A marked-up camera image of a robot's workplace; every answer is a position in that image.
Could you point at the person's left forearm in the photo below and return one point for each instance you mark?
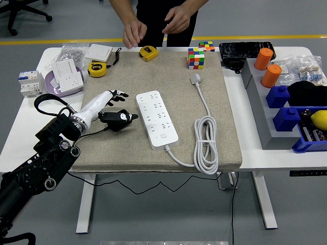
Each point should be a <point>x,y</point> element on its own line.
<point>195,5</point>

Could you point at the white table leg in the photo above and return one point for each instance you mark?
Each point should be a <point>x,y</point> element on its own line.
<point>265,204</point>
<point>85,209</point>

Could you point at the purple bowl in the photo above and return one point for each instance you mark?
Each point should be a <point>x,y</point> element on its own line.
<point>51,88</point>

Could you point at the black plastic tray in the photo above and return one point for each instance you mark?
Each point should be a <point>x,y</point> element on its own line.
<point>240,49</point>

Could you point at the round yellow tape measure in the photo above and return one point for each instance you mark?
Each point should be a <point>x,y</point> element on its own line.
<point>97,69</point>

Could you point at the clear bag of resistors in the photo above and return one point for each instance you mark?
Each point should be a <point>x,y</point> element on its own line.
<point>310,71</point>

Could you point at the clear bag of white parts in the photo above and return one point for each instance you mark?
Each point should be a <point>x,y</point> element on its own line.
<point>287,69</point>

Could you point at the orange cylinder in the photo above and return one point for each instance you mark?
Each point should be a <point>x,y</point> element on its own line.
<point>263,59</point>
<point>270,76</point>

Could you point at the blue plastic bin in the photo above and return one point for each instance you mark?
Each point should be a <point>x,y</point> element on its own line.
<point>306,146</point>

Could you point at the boxy yellow tape measure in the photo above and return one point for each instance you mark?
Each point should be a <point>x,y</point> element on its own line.
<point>149,53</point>

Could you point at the white power strip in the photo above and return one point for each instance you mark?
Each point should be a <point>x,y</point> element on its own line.
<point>158,122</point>

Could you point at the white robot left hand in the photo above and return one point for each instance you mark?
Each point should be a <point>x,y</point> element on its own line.
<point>94,106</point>

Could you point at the person's left hand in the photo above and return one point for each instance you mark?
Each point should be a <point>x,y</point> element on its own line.
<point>178,20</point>

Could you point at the clear bag of screws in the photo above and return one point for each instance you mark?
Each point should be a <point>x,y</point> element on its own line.
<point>69,52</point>

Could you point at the dark cylinder parts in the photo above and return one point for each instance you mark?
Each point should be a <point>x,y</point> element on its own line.
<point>313,134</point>

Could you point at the blue block with knob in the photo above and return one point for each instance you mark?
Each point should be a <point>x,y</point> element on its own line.
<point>286,120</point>
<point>278,97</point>

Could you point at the small puzzle cube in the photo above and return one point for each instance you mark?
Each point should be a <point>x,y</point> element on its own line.
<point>207,46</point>

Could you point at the white switch panel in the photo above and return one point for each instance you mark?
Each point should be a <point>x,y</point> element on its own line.
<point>98,52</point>

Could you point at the person's right forearm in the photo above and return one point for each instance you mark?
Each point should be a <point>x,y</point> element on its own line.
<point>122,10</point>

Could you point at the person's right hand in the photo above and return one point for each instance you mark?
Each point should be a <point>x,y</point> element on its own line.
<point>135,33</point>

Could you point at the white wall switch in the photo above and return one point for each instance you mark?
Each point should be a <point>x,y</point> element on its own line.
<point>65,67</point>

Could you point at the yellow lemon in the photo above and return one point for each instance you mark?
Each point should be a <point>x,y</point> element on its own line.
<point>319,120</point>

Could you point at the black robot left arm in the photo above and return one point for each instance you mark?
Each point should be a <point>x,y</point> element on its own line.
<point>33,173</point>

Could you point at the person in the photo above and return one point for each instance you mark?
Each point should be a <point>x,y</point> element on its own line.
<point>158,28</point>

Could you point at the metal bracket under table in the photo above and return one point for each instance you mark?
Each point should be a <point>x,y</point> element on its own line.
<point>226,183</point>

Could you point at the grey stepped block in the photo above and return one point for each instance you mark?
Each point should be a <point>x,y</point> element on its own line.
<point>258,102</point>

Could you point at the black cloth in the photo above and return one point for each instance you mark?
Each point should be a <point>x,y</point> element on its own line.
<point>306,94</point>

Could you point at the black desk controller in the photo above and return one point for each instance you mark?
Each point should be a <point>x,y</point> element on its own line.
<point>306,173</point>

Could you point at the white circuit breaker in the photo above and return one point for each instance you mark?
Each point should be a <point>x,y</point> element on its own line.
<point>30,84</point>

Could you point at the grey-brown fabric mat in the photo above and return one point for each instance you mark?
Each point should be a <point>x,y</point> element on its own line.
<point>127,153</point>

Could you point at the dark round knob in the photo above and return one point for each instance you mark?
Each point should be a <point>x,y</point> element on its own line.
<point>305,113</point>

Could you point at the large puzzle cube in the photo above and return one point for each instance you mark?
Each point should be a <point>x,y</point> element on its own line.
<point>196,60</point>

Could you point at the black office chair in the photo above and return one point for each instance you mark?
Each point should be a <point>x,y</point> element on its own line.
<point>15,10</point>

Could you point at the black adapter box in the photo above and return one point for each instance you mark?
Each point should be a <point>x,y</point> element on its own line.
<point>232,65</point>

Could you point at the white wall socket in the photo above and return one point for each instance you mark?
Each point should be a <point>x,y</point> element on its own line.
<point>72,82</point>

